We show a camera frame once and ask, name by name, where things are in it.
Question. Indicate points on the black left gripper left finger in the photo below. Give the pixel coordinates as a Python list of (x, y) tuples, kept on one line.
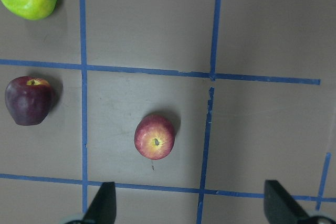
[(103, 208)]

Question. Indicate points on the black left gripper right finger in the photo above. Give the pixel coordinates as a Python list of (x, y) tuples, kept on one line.
[(279, 205)]

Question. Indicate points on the dark red apple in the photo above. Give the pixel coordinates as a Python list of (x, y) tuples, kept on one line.
[(29, 100)]

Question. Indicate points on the red yellow apple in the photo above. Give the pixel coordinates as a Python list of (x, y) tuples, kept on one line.
[(154, 137)]

